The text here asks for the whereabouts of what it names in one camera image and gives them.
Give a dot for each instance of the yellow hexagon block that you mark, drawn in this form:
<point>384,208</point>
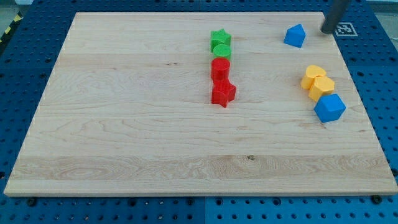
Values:
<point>321,86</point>

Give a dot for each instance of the yellow heart block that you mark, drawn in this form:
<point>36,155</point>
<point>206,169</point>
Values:
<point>311,72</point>

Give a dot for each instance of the green cylinder block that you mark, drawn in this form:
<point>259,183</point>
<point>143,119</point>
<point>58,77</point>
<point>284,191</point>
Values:
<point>222,50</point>

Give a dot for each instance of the black bolt front left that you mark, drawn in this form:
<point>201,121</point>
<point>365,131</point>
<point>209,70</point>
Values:
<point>31,202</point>

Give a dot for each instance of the red cylinder block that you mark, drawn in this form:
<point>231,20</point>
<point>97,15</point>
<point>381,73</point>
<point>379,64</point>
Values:
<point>220,68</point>

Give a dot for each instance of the black bolt front right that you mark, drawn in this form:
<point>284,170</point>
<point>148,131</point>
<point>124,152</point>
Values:
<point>376,199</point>

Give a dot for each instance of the light wooden board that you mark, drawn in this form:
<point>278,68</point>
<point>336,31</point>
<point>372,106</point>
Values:
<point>127,112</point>

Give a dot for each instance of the red star block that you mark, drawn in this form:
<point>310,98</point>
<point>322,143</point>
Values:
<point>223,92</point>

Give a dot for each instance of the blue cube block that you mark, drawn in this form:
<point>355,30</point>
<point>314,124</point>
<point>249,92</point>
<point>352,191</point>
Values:
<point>329,108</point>

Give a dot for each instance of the black bolt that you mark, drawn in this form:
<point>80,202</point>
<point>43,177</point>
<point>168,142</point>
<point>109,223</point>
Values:
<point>376,199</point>
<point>31,202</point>

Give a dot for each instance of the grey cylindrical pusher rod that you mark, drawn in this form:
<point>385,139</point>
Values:
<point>334,15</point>

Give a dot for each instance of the blue triangle block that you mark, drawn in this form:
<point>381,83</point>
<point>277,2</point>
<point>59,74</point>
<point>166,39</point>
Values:
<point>295,36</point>

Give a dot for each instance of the white fiducial marker tag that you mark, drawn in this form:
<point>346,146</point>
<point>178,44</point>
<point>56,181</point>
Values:
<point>345,29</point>

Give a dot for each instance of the green star block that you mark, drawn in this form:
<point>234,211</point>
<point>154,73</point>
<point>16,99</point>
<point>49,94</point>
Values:
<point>218,37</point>

